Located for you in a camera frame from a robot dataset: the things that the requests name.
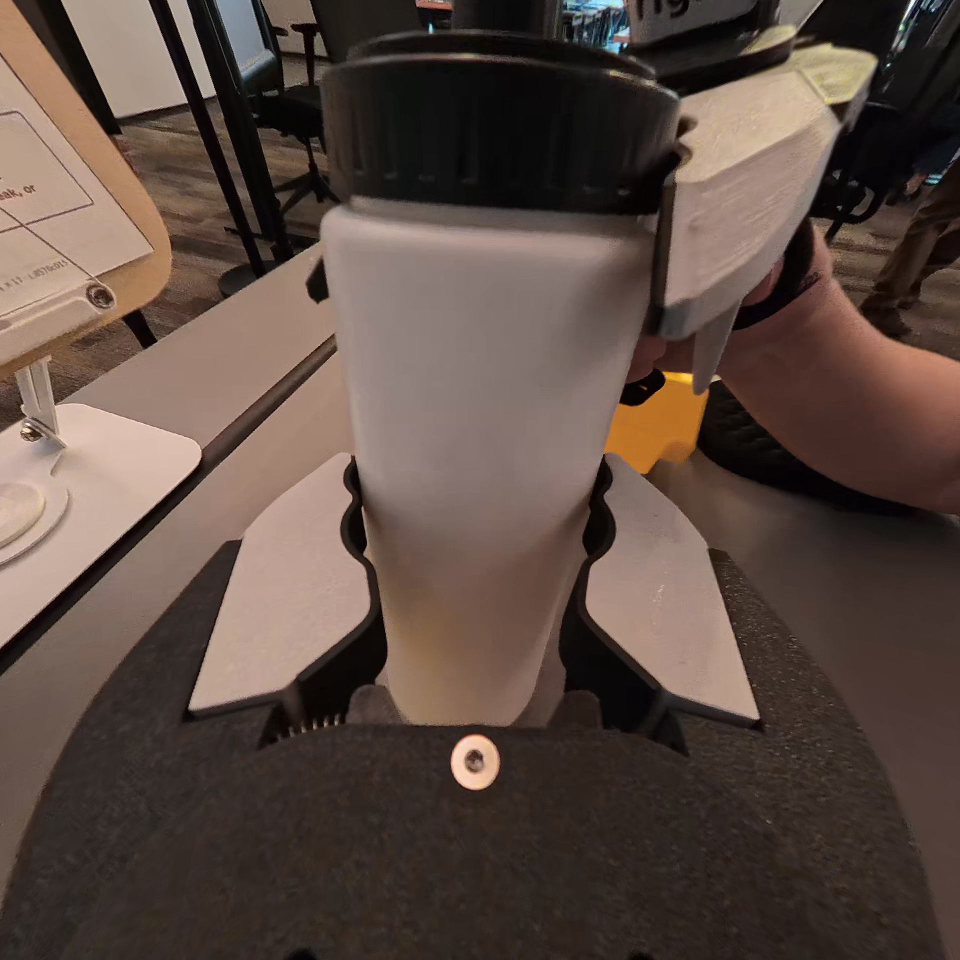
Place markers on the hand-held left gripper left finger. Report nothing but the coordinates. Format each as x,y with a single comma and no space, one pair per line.
285,600

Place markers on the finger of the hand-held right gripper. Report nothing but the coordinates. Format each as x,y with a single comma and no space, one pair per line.
316,283
750,165

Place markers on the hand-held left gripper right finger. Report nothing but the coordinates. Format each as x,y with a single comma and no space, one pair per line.
660,607

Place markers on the wooden instruction sheet board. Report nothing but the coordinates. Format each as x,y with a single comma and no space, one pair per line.
67,225

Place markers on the yellow plastic bin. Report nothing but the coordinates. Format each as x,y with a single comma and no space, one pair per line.
660,427

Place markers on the black office chair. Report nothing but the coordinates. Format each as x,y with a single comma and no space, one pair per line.
877,150
296,112

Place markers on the black metal frame legs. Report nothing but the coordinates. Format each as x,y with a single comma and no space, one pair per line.
240,187

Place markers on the white plastic bottle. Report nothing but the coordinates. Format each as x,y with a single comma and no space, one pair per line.
480,412

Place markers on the black framed panel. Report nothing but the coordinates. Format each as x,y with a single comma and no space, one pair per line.
259,52

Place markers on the black textured mat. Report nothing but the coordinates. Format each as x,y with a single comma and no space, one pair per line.
750,450

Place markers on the black wristband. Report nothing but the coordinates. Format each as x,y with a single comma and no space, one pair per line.
799,277

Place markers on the black partition panel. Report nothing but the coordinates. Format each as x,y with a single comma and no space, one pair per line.
360,22

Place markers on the person's right hand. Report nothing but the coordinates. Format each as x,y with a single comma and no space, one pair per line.
761,296

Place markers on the person's right forearm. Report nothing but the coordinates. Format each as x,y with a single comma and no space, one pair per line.
840,390

